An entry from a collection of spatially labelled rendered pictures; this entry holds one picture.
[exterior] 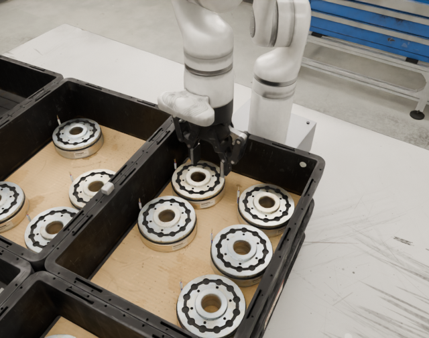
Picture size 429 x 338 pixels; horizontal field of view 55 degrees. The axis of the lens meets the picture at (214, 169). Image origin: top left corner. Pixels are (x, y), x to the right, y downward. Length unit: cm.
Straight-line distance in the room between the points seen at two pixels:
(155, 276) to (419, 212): 63
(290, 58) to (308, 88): 183
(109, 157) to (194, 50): 41
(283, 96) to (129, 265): 45
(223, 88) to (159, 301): 34
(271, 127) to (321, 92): 175
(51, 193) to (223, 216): 34
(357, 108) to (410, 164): 142
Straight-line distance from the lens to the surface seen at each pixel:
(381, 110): 259
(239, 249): 71
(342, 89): 270
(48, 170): 91
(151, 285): 69
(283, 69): 83
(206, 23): 57
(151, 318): 55
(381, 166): 112
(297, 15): 79
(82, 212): 67
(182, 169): 81
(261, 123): 90
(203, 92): 58
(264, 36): 79
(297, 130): 102
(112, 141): 94
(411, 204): 106
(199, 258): 71
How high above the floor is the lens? 143
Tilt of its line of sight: 45 degrees down
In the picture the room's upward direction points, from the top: straight up
